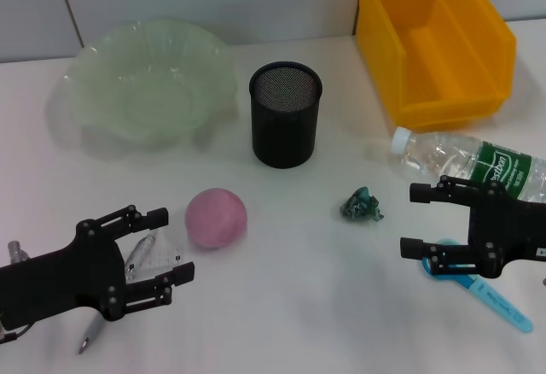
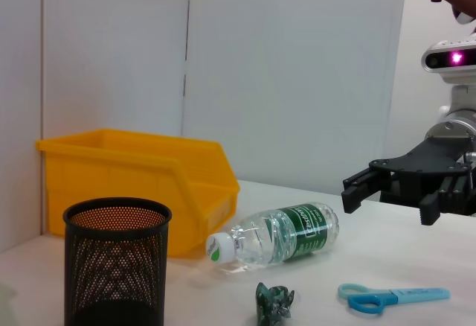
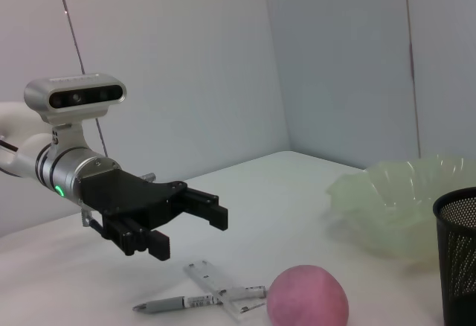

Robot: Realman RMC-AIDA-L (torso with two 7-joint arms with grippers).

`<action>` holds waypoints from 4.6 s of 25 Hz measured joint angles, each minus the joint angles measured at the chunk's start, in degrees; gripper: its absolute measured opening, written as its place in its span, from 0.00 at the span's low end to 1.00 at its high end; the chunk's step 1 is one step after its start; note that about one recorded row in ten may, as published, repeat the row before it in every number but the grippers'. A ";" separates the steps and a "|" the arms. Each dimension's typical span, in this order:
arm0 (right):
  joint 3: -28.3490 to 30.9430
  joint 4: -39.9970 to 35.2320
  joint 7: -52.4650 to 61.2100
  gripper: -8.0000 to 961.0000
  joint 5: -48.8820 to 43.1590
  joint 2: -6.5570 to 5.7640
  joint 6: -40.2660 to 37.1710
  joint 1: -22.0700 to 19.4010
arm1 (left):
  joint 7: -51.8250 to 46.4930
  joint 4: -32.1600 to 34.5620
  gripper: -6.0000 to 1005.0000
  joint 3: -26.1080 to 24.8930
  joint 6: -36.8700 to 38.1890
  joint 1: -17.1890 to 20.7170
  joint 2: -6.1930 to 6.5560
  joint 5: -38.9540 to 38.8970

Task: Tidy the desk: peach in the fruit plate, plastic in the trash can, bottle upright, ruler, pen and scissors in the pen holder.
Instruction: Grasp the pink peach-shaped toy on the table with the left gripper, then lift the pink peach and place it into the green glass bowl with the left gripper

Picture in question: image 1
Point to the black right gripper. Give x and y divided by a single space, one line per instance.
512 233

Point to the pink peach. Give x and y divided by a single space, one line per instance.
215 218

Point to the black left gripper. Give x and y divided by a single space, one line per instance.
64 280

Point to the blue scissors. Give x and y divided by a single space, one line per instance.
503 305

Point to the black mesh pen cup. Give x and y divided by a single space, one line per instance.
283 130

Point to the clear green-label water bottle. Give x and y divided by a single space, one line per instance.
431 152

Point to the green plastic scrap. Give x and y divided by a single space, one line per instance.
360 205

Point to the silver ballpoint pen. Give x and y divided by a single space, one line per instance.
89 335

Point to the yellow plastic bin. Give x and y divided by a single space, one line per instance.
443 71

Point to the clear plastic ruler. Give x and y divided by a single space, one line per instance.
166 250

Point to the green glass fruit bowl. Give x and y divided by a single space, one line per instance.
141 92

